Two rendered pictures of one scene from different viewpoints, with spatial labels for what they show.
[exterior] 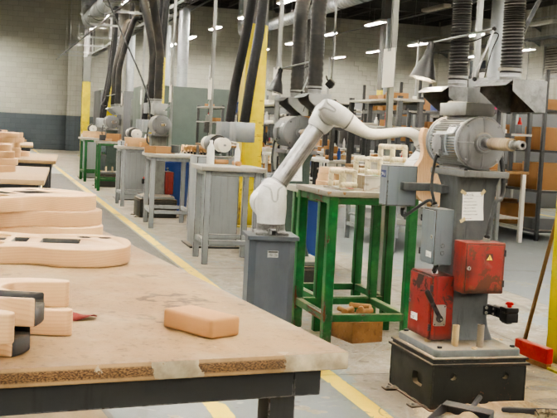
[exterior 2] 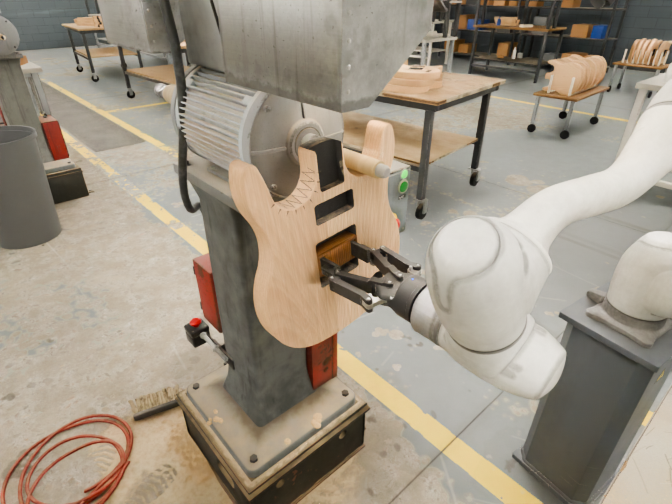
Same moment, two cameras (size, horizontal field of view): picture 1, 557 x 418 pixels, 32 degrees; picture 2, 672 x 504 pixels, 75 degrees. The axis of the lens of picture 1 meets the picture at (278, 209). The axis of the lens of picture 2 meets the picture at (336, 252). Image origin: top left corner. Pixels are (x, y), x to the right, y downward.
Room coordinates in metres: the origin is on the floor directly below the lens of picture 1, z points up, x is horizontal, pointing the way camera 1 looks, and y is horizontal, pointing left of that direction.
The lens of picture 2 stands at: (5.82, -1.16, 1.53)
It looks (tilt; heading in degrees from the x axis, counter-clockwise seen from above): 31 degrees down; 155
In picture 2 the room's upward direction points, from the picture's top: straight up
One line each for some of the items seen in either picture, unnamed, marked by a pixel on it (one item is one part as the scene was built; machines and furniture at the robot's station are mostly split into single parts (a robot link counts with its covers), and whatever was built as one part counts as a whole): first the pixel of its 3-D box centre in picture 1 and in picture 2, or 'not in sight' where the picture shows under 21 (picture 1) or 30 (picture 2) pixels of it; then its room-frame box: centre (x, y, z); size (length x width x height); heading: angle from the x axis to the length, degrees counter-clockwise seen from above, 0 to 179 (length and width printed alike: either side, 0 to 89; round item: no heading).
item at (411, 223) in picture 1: (408, 274); not in sight; (5.73, -0.79, 0.45); 0.05 x 0.05 x 0.90; 17
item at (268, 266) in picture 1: (267, 297); (593, 401); (5.28, 0.04, 0.35); 0.28 x 0.28 x 0.70; 9
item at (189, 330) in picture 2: (499, 311); (210, 346); (4.60, -1.07, 0.46); 0.25 x 0.07 x 0.08; 17
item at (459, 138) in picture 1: (462, 142); (257, 124); (4.79, -0.89, 1.25); 0.41 x 0.27 x 0.26; 17
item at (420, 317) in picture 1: (429, 297); (303, 326); (4.68, -0.76, 0.49); 0.25 x 0.12 x 0.37; 17
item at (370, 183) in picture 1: (366, 182); not in sight; (5.89, -0.53, 0.98); 0.27 x 0.16 x 0.09; 20
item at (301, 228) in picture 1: (299, 260); not in sight; (6.11, -0.15, 0.45); 0.05 x 0.05 x 0.90; 17
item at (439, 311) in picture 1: (435, 308); not in sight; (4.54, -0.76, 0.47); 0.12 x 0.03 x 0.18; 107
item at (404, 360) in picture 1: (455, 371); (273, 420); (4.73, -0.91, 0.12); 0.61 x 0.51 x 0.25; 107
